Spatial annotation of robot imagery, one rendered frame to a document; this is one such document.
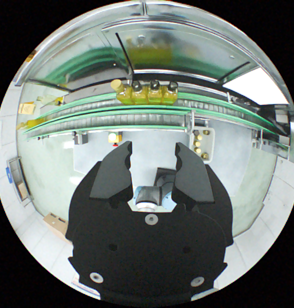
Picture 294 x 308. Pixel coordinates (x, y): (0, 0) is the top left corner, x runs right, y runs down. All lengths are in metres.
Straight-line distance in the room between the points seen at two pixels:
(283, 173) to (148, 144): 3.86
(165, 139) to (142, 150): 0.16
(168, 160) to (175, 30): 0.72
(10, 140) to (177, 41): 5.91
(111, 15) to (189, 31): 0.18
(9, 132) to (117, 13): 5.78
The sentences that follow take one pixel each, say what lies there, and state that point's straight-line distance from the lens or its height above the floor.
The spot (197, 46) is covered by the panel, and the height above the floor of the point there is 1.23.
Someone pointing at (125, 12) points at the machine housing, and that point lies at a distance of 0.30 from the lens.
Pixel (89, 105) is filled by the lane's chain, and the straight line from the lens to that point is 0.72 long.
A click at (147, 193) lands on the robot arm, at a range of 0.58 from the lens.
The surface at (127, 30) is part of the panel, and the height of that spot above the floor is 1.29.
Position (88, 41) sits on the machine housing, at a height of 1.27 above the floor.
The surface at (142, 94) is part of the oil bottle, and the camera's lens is 0.40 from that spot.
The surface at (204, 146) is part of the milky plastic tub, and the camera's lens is 0.78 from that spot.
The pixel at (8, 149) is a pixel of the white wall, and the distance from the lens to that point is 5.85.
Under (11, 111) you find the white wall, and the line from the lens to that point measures 6.04.
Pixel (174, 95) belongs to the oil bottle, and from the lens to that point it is 0.40.
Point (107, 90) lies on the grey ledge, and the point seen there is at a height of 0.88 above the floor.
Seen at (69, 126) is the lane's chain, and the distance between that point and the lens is 0.82.
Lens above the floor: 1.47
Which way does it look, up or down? 77 degrees down
